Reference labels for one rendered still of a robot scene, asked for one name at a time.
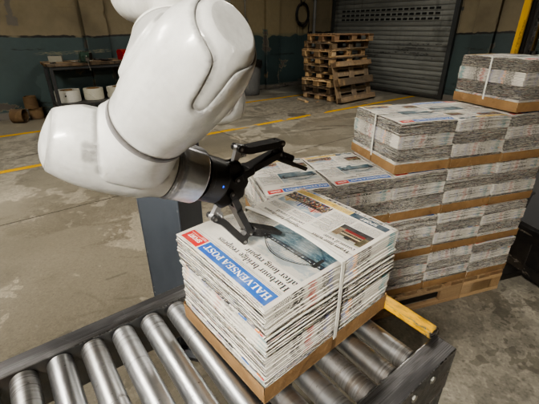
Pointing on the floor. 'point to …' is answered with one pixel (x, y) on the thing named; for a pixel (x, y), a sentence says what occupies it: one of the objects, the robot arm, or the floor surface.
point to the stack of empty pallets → (322, 64)
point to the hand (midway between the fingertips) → (285, 198)
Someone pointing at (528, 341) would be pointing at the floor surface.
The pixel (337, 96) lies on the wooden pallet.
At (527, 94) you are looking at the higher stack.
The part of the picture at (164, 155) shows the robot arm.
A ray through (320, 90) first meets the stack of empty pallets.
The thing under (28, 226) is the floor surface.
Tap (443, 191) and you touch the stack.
